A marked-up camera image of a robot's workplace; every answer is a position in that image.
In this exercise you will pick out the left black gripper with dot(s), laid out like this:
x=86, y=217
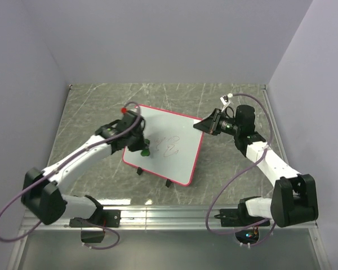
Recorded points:
x=141, y=145

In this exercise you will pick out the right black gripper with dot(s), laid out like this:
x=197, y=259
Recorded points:
x=210, y=125

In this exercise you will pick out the green whiteboard eraser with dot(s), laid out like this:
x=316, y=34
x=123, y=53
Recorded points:
x=146, y=152

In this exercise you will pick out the pink framed whiteboard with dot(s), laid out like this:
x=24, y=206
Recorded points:
x=174, y=145

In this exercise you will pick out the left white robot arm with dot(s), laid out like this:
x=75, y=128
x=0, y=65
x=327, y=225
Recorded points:
x=45, y=189

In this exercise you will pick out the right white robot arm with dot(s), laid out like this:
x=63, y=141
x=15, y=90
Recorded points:
x=294, y=198

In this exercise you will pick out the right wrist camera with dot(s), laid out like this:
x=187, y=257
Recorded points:
x=226, y=100

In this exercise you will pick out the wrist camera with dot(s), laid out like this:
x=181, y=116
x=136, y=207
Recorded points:
x=125, y=110
x=226, y=100

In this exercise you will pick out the wire whiteboard stand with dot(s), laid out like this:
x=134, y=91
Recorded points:
x=140, y=171

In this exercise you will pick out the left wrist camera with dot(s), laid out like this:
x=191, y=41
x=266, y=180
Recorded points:
x=125, y=110

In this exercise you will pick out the aluminium rail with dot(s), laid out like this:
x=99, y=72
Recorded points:
x=162, y=217

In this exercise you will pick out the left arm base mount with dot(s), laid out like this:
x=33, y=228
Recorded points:
x=94, y=230

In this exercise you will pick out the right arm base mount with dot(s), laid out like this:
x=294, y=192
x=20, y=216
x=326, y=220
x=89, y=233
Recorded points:
x=236, y=222

